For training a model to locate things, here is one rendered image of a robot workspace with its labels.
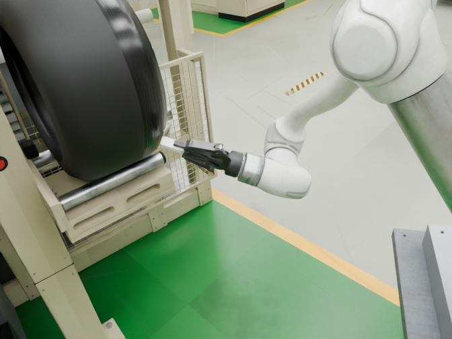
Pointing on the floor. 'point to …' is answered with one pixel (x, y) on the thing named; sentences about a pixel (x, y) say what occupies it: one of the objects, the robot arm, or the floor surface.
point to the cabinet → (247, 9)
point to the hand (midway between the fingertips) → (173, 144)
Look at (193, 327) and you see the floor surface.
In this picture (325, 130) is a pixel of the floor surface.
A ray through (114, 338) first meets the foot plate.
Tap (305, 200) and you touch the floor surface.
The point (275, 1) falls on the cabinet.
